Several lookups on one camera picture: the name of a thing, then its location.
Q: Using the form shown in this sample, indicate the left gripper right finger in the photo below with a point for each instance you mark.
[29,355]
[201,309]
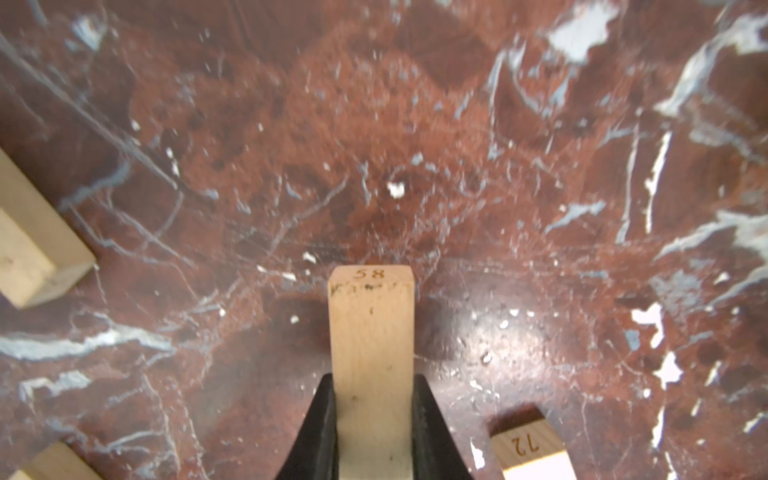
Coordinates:
[434,452]

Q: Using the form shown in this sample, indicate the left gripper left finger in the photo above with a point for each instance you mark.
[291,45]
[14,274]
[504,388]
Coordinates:
[314,454]

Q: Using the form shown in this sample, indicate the wood block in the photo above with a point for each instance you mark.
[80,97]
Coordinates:
[56,462]
[42,258]
[372,338]

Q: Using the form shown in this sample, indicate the wood block slanted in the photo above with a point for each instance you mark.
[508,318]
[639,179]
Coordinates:
[533,451]

